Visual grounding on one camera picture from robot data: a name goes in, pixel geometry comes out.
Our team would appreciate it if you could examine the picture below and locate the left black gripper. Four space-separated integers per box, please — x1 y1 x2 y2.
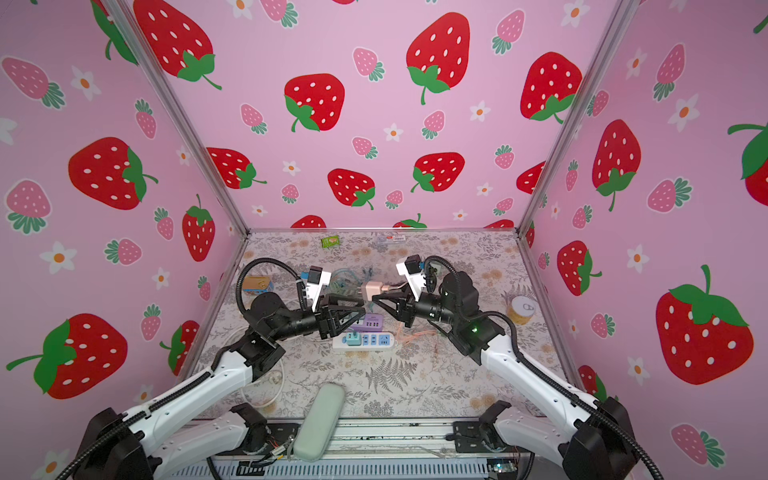
271 295 362 347

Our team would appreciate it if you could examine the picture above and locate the pink charger plug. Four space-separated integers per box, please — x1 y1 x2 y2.
361 281 388 302

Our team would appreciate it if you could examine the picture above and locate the green charger cable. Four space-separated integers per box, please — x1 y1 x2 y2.
328 267 367 301

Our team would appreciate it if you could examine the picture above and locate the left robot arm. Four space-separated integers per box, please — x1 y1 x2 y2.
58 258 366 479

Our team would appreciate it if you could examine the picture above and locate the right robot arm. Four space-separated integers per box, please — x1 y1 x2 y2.
361 255 663 479

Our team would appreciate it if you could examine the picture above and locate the purple power strip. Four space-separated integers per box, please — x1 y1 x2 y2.
350 313 384 333

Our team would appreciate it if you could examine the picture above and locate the white blue power strip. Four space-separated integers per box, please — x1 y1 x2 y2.
332 332 395 352

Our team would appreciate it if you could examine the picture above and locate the small clear packet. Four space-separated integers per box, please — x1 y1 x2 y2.
377 234 407 244

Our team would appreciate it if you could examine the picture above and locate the green snack packet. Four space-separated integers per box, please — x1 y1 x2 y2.
321 235 341 249

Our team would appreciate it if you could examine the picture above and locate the pale green oblong case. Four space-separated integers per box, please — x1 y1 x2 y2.
292 383 346 462

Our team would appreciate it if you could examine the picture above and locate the yellow tape roll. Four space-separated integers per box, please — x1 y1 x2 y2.
507 295 538 326

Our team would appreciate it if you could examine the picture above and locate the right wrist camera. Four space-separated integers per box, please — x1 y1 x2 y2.
396 254 427 301

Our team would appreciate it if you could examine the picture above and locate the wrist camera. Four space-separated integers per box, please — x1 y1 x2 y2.
301 266 332 311
396 254 427 301

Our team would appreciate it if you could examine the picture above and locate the orange pink cable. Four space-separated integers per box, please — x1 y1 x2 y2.
398 328 439 347

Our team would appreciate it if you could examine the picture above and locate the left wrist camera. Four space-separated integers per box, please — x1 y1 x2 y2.
301 266 332 311

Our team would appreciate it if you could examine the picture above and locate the white power cord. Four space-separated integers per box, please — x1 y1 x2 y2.
239 359 287 409

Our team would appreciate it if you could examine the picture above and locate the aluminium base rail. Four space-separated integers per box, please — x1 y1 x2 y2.
131 416 625 480

